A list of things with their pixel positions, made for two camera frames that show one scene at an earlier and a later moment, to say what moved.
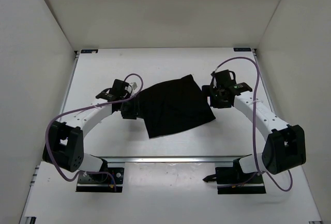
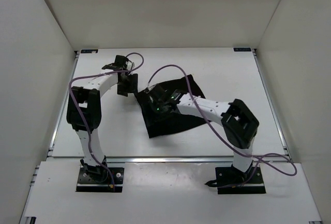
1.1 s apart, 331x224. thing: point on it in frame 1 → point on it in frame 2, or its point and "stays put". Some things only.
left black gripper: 134,112 → 133,87
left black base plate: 101,182 stays put
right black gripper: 208,90 → 150,109
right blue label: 242,49 stays put
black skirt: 173,106 stays put
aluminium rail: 171,158 stays put
